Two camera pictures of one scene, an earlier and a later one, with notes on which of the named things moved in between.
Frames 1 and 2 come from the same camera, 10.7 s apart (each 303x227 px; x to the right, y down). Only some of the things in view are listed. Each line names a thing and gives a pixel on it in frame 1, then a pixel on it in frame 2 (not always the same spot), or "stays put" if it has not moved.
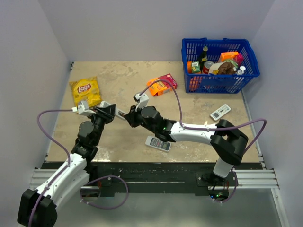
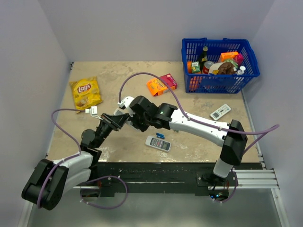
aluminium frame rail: [264, 179] stays put
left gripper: [110, 109] -> [115, 122]
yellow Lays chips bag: [86, 89] stays put
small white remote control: [220, 111] stays put
